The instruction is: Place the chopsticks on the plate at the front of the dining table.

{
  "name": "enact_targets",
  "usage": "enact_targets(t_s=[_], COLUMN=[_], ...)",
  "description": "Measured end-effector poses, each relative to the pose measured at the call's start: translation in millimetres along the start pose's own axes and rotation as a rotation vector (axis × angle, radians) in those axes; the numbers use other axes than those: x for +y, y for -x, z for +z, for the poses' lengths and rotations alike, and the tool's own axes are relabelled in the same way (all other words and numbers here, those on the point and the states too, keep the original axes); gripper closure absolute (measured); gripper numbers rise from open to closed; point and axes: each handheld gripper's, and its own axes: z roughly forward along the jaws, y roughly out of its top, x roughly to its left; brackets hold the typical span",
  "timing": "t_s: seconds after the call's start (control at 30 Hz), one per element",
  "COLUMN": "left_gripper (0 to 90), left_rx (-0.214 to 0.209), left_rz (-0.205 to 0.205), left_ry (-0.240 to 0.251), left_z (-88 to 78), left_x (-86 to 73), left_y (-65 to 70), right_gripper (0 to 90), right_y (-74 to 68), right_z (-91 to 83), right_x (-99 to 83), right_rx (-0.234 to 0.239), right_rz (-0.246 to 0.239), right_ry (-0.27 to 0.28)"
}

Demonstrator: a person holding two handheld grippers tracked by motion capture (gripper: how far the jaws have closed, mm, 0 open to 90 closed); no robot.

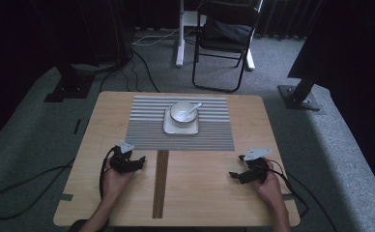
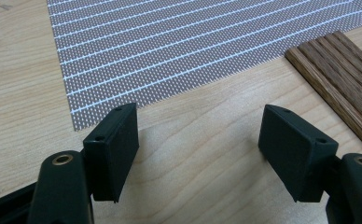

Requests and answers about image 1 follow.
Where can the white ceramic bowl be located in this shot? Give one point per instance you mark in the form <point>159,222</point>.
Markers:
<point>177,116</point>

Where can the white square plate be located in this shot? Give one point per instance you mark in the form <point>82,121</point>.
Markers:
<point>176,129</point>

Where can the black folding chair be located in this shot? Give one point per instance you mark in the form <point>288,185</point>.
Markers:
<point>219,45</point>

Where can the person's right hand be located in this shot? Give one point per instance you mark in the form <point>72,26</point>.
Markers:
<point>272,190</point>

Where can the white ceramic spoon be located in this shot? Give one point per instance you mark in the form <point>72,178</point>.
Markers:
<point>195,108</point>

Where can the person's left hand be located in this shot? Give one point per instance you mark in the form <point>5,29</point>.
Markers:
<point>113,183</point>

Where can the black tape strip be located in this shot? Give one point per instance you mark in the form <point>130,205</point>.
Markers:
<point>77,126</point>

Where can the white desk frame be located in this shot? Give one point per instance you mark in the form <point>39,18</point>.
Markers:
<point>179,48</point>

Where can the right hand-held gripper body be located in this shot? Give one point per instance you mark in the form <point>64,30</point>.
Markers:
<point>256,172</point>

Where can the person's dark clothing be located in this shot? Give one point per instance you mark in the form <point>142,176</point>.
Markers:
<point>77,226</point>

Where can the dark cloth bag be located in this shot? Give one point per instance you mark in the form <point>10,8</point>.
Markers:
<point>227,30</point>

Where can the row of brown chopsticks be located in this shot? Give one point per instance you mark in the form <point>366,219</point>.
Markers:
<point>160,187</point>

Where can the grey striped placemat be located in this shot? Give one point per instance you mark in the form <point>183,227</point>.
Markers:
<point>208,135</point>

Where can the grey tape piece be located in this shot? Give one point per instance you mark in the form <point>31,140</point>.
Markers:
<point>288,196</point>
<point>65,197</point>

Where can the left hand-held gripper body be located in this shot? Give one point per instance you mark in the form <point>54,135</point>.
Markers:
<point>122,163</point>

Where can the black stand with square base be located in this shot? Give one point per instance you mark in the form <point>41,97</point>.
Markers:
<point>71,87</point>

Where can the black curtain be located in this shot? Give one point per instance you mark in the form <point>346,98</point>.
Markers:
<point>353,64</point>
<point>31,38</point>

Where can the black stand with grey base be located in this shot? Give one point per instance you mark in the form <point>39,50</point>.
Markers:
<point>300,96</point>

